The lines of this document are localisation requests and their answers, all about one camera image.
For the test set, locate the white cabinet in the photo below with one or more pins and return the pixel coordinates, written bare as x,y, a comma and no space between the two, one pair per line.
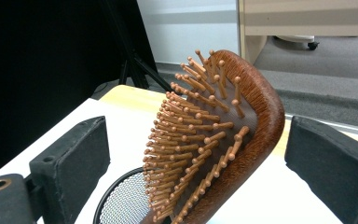
192,31

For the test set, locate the light wooden desk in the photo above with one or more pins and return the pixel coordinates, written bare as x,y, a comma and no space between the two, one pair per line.
307,18

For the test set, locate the office chair caster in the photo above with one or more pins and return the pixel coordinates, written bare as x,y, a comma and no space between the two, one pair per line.
312,45

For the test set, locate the brown wooden paddle hairbrush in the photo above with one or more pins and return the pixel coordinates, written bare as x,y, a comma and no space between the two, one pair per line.
230,133

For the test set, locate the black curtain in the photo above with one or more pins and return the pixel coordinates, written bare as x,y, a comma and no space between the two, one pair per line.
28,62

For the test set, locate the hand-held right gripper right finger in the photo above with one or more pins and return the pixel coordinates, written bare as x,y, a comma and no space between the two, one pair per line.
332,161

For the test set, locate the black metal stand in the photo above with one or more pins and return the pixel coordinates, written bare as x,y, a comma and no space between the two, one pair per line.
133,62

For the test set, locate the black mesh pen cup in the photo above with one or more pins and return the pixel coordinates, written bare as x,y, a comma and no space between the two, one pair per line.
124,202

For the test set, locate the light wooden table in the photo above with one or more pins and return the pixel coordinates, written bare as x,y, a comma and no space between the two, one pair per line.
130,96

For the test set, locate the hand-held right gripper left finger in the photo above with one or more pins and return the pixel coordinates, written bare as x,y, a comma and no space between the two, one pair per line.
71,161

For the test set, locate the white table cover sheet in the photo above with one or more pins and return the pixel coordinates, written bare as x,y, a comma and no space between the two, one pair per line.
121,124

